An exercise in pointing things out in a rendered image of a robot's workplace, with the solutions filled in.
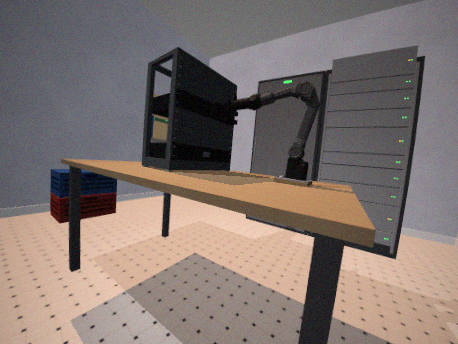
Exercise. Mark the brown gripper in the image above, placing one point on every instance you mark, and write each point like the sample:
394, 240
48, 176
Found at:
232, 105

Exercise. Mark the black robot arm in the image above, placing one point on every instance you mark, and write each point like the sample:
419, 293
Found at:
306, 91

